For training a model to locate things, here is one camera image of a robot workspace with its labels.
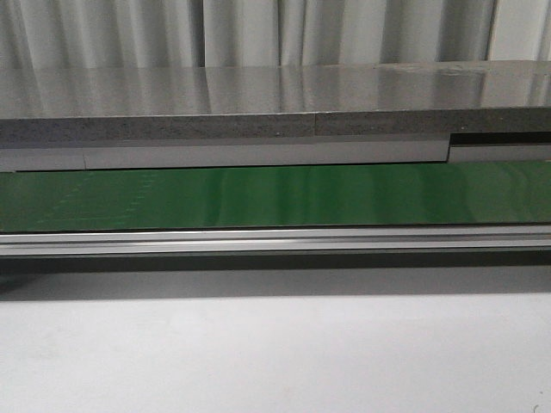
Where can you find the aluminium conveyor side rail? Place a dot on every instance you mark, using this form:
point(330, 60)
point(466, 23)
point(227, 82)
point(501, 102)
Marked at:
point(411, 237)

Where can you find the grey stone counter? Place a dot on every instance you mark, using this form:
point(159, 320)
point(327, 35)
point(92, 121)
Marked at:
point(121, 118)

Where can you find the white pleated curtain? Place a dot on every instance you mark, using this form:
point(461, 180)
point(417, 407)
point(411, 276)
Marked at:
point(97, 34)

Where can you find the green conveyor belt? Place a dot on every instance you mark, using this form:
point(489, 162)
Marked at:
point(342, 195)

